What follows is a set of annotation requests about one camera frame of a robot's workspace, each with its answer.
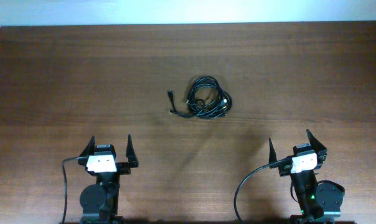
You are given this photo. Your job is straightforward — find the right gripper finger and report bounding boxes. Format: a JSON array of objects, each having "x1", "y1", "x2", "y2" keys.
[
  {"x1": 268, "y1": 138, "x2": 278, "y2": 169},
  {"x1": 306, "y1": 129, "x2": 327, "y2": 157}
]

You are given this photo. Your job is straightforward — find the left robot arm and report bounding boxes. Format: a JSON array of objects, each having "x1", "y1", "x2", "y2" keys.
[{"x1": 78, "y1": 136, "x2": 139, "y2": 224}]

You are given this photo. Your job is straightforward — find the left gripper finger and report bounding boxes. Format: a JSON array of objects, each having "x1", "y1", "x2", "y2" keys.
[
  {"x1": 126, "y1": 134, "x2": 138, "y2": 167},
  {"x1": 80, "y1": 136, "x2": 95, "y2": 157}
]

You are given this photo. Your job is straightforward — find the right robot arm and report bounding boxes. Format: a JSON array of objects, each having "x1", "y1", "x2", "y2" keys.
[{"x1": 268, "y1": 130, "x2": 345, "y2": 223}]

